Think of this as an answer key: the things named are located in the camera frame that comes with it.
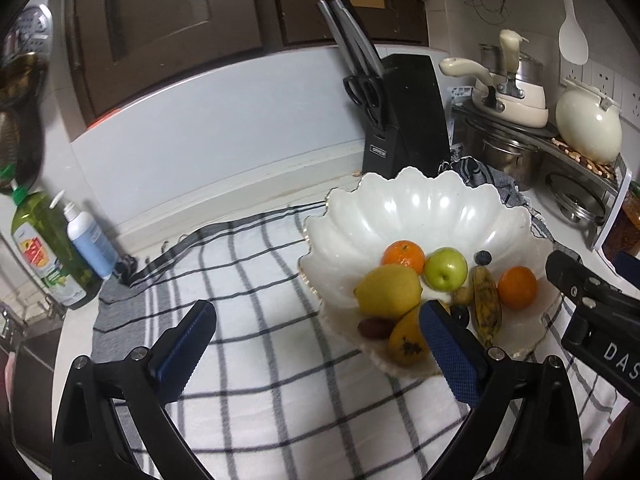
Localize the black kitchen scissors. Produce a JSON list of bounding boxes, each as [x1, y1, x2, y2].
[[343, 74, 388, 131]]

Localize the metal strainer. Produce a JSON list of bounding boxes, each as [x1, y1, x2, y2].
[[7, 4, 53, 56]]

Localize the black knife block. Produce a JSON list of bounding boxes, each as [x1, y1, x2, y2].
[[361, 53, 451, 177]]

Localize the green detergent bottle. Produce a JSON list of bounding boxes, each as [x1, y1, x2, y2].
[[11, 186, 103, 310]]

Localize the wire trivet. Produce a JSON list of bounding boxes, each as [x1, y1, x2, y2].
[[467, 0, 508, 26]]

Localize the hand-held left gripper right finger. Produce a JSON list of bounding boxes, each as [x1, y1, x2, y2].
[[419, 300, 586, 480]]

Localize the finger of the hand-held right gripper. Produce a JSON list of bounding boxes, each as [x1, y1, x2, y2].
[[612, 252, 640, 291], [545, 250, 640, 312]]

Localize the white wall socket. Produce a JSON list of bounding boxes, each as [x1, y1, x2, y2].
[[620, 77, 640, 121], [582, 62, 623, 106], [560, 60, 586, 86]]

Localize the green apple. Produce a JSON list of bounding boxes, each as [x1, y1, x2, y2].
[[424, 247, 468, 291]]

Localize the blue pump bottle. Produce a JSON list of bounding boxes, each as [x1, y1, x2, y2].
[[50, 190, 120, 280]]

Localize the yellow mango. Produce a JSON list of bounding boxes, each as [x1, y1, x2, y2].
[[389, 305, 431, 366]]

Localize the cream kettle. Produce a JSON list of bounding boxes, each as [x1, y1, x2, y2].
[[555, 79, 623, 165]]

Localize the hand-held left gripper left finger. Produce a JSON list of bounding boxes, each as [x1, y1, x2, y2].
[[52, 300, 217, 480]]

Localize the person's right hand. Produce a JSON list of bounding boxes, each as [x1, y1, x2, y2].
[[587, 402, 640, 480]]

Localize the dark blue printed cloth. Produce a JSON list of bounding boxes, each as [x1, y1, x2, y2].
[[439, 156, 531, 208]]

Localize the small tangerine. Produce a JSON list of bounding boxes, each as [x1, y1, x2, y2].
[[382, 241, 425, 272]]

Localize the white scalloped bowl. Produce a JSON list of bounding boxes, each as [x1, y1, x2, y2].
[[297, 166, 563, 376]]

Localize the metal corner rack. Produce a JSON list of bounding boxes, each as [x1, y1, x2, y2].
[[452, 100, 632, 251]]

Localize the white checked cloth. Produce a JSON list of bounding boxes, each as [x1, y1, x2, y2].
[[92, 200, 640, 480]]

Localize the large yellow grapefruit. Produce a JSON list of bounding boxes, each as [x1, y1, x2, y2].
[[354, 264, 423, 320]]

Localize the spotted ripe banana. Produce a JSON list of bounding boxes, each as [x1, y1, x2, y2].
[[472, 266, 503, 346]]

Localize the large steel pot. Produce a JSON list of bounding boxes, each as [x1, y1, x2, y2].
[[462, 122, 543, 191]]

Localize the glass pot lid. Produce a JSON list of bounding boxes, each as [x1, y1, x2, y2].
[[545, 172, 608, 223]]

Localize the grey handled knife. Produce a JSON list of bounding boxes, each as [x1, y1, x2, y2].
[[317, 0, 371, 78], [332, 0, 385, 78]]

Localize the white rice spoon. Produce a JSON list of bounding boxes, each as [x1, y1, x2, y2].
[[558, 0, 590, 66]]

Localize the large orange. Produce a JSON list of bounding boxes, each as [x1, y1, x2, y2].
[[497, 266, 538, 310]]

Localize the glass jar of red sauce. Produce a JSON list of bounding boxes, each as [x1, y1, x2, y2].
[[602, 200, 640, 261]]

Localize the red date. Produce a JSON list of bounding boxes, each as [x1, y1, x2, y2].
[[357, 319, 390, 340]]

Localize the steel pot with cream handle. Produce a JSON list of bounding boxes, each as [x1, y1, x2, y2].
[[479, 29, 545, 98]]

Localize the cream saucepan with steel pot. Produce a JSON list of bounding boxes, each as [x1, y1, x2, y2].
[[439, 57, 550, 128]]

